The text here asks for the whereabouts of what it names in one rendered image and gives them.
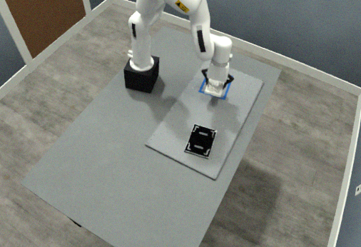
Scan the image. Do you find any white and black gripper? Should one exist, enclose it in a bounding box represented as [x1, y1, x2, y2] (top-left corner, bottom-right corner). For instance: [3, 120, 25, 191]
[201, 60, 234, 90]

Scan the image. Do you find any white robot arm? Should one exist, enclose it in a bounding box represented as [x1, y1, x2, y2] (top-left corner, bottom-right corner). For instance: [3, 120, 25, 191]
[128, 0, 233, 71]

